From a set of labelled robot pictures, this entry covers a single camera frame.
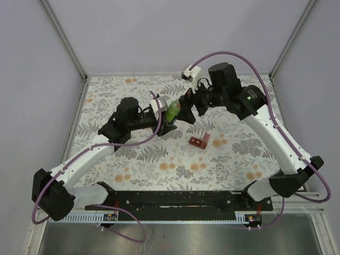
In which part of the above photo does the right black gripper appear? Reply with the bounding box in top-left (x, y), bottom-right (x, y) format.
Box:
top-left (176, 76), bottom-right (227, 125)

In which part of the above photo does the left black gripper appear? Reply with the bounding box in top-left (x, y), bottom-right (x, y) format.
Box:
top-left (129, 111), bottom-right (177, 136)

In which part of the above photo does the green pill bottle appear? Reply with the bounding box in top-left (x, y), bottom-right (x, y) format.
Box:
top-left (165, 100), bottom-right (181, 123)

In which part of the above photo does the red pill organizer box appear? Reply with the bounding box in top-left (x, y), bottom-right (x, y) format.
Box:
top-left (189, 133), bottom-right (210, 150)

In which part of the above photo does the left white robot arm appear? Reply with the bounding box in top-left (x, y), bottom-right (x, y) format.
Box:
top-left (32, 96), bottom-right (181, 221)

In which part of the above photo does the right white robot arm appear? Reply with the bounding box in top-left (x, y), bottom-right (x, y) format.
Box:
top-left (177, 62), bottom-right (324, 210)

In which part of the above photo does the floral table mat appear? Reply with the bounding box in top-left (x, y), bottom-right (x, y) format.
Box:
top-left (71, 76), bottom-right (279, 190)

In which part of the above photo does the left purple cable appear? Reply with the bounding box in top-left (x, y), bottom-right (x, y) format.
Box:
top-left (31, 90), bottom-right (163, 243)

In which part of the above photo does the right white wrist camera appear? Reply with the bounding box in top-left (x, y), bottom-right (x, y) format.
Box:
top-left (181, 65), bottom-right (202, 93)

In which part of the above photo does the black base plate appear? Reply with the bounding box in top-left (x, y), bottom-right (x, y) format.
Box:
top-left (102, 190), bottom-right (273, 222)

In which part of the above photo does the aluminium frame rail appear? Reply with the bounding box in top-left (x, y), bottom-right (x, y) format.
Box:
top-left (37, 191), bottom-right (325, 213)

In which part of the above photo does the white slotted cable duct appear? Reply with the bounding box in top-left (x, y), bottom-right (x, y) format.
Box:
top-left (59, 212), bottom-right (118, 224)

